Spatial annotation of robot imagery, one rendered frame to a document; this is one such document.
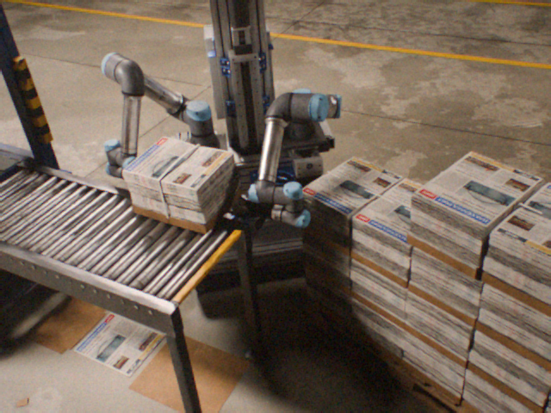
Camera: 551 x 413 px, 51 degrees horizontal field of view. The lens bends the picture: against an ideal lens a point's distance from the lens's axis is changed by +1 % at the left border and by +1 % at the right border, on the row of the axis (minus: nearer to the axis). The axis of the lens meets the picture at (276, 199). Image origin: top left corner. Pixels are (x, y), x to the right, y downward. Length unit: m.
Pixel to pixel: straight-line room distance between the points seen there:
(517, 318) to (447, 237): 0.35
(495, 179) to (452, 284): 0.41
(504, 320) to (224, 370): 1.36
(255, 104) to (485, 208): 1.33
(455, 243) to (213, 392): 1.36
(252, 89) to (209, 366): 1.36
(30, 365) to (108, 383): 0.44
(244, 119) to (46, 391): 1.61
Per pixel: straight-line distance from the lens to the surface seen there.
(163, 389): 2.91
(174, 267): 2.26
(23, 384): 3.18
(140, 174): 2.39
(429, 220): 2.11
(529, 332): 2.16
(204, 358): 2.97
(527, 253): 1.96
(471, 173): 2.22
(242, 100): 2.89
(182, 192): 2.29
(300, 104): 2.39
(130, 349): 3.10
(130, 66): 2.59
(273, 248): 3.14
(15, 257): 2.57
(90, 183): 2.86
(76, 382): 3.08
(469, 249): 2.06
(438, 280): 2.25
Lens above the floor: 2.27
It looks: 36 degrees down
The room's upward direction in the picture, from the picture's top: 5 degrees counter-clockwise
